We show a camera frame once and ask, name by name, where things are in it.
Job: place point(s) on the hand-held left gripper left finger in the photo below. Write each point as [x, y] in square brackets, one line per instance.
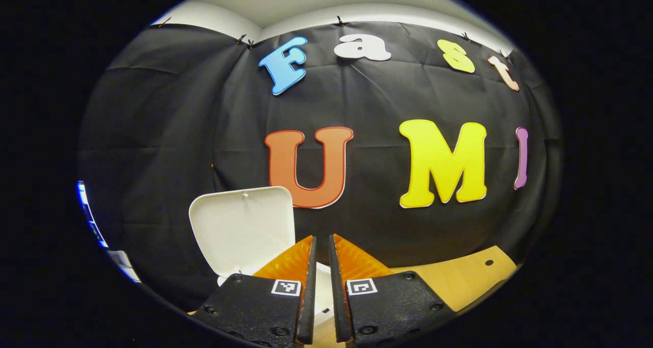
[307, 307]

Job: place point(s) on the white desktop garbage bin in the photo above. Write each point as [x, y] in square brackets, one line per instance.
[240, 230]

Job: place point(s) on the black backdrop cloth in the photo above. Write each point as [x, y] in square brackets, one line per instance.
[153, 133]

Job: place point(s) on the blue white screen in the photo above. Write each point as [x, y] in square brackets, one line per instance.
[86, 205]

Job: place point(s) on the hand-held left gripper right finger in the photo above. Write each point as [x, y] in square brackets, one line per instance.
[339, 307]

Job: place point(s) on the row of black cloth clips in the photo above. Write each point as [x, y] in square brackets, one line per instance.
[339, 21]

